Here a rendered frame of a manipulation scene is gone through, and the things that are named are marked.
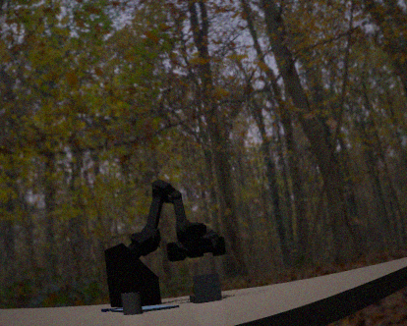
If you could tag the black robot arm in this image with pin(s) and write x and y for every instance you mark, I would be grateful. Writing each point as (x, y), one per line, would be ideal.
(148, 239)

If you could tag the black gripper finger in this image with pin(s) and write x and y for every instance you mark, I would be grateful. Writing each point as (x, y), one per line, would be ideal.
(180, 252)
(216, 244)

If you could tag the blue square mat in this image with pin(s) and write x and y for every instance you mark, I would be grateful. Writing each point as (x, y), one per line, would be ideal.
(149, 308)

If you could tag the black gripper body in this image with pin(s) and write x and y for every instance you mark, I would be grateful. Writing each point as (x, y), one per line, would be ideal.
(195, 249)

